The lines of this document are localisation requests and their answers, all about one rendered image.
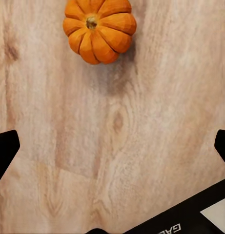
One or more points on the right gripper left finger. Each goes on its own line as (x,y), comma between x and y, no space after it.
(9,146)

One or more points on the pumpkin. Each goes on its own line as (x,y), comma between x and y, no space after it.
(99,30)

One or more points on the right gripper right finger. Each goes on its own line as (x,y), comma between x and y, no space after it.
(220,143)

